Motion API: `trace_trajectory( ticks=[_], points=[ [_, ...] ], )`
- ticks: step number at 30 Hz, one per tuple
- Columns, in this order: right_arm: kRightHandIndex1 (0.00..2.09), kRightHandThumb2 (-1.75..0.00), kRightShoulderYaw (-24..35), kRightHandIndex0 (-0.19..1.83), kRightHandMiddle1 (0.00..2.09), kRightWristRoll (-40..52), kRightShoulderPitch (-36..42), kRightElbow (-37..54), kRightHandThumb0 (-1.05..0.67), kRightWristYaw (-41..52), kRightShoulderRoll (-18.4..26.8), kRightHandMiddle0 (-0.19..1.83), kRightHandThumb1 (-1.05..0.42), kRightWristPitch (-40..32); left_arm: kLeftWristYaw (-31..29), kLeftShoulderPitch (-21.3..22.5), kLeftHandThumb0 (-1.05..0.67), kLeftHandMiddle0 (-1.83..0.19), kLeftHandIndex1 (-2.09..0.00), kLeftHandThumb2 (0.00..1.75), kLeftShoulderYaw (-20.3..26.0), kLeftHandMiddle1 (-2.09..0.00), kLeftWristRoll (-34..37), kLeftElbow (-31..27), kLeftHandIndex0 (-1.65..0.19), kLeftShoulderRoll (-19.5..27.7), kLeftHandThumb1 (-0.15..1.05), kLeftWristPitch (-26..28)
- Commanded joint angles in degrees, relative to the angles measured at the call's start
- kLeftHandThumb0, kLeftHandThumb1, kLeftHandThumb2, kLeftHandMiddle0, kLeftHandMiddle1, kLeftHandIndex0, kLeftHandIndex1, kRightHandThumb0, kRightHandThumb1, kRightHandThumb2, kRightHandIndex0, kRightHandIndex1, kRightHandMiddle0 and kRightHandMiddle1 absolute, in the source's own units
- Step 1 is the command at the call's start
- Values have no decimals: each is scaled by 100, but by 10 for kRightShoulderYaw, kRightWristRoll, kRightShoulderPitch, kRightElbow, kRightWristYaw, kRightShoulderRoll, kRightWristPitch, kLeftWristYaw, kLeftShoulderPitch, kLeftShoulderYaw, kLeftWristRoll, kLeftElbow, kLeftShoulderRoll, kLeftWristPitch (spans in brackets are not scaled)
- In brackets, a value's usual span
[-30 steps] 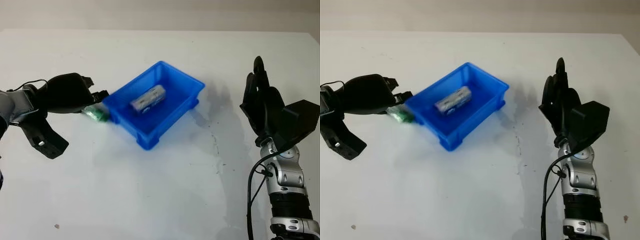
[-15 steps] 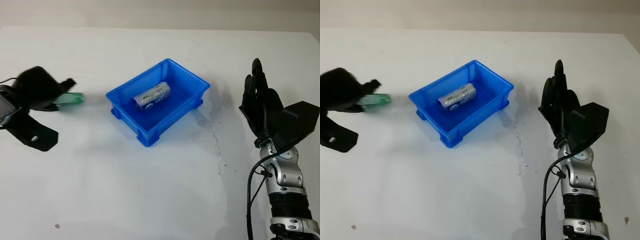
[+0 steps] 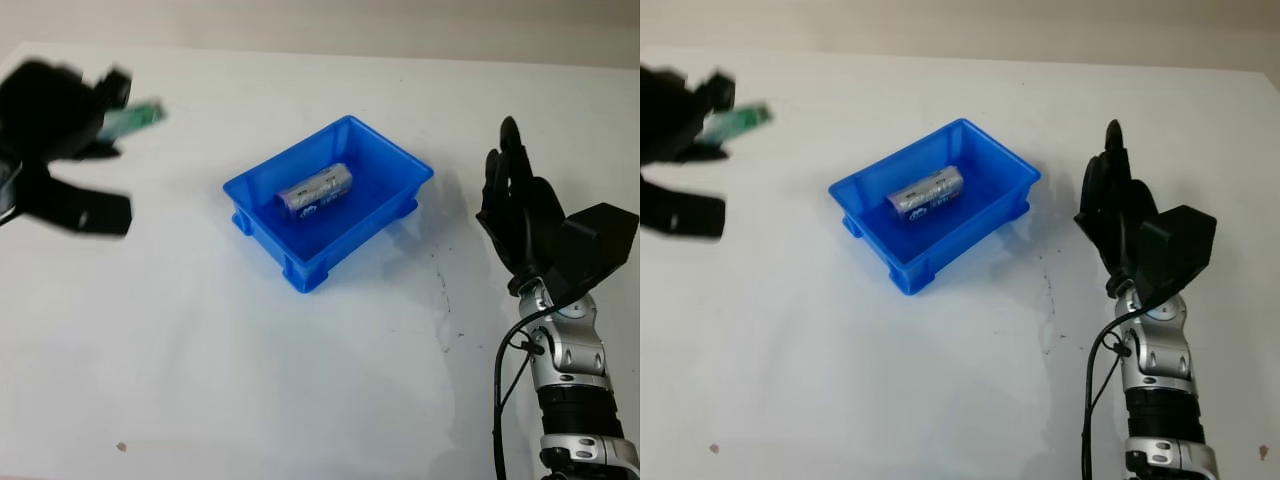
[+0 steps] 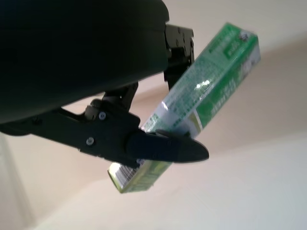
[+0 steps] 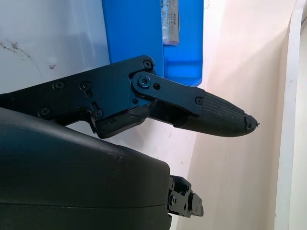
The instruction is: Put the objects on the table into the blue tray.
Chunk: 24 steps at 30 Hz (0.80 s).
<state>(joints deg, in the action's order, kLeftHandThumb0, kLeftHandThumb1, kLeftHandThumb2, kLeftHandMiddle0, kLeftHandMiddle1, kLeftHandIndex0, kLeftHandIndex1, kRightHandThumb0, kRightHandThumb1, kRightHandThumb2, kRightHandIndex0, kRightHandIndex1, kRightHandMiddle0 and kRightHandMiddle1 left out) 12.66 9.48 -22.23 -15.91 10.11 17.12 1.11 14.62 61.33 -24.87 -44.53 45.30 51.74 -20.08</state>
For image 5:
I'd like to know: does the blue plastic tray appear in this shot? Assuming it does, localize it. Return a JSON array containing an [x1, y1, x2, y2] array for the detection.
[[102, 0, 204, 87]]

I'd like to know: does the toothpaste tube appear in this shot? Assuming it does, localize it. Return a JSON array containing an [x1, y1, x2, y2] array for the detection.
[[160, 0, 180, 46]]

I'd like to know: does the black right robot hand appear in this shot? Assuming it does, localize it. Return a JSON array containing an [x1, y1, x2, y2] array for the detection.
[[0, 55, 261, 230]]

